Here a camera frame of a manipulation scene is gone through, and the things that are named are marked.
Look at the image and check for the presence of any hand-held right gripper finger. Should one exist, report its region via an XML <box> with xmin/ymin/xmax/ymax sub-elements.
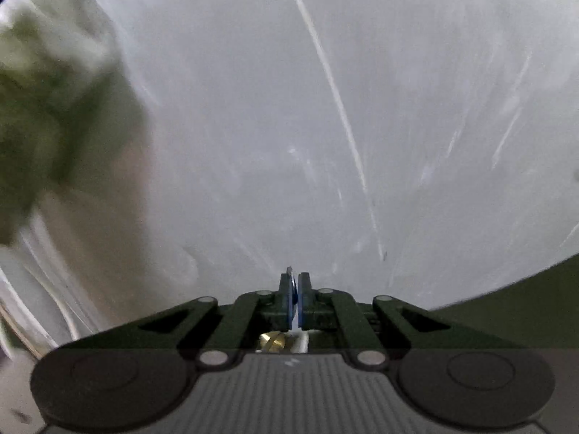
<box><xmin>58</xmin><ymin>267</ymin><xmax>298</xmax><ymax>368</ymax></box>
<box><xmin>297</xmin><ymin>272</ymin><xmax>522</xmax><ymax>368</ymax></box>

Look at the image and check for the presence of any clear plastic bag of greens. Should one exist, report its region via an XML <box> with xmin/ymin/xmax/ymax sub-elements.
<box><xmin>0</xmin><ymin>0</ymin><xmax>152</xmax><ymax>249</ymax></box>

